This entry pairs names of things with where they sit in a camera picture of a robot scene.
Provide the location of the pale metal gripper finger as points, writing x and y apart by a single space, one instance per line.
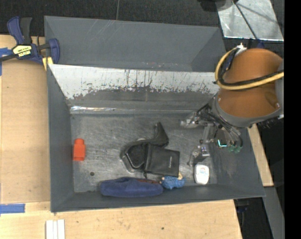
201 154
189 123

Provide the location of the white small box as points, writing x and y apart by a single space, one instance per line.
201 174

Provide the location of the blue fuzzy toy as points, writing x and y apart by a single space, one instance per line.
171 182

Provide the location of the red-brown flat thing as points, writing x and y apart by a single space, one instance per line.
149 180

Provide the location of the dark blue cloth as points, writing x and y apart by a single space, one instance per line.
130 188

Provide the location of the grey metal bin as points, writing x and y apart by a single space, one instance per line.
110 133

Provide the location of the red-orange small block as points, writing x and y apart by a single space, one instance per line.
79 150

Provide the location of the pale wood flat board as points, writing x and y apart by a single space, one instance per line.
23 133

